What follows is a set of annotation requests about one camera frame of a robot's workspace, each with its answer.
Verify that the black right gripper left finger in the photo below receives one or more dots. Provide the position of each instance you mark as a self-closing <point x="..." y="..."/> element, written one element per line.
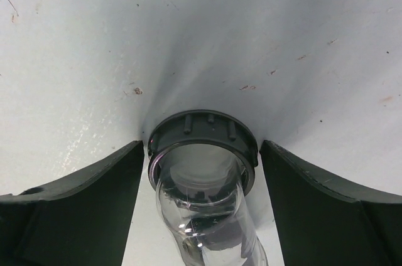
<point x="80" y="219"/>

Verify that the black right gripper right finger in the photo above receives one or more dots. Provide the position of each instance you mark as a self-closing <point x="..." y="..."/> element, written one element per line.
<point x="324" y="219"/>

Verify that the clear elbow pipe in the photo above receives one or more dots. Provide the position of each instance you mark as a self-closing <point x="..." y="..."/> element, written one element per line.
<point x="201" y="166"/>

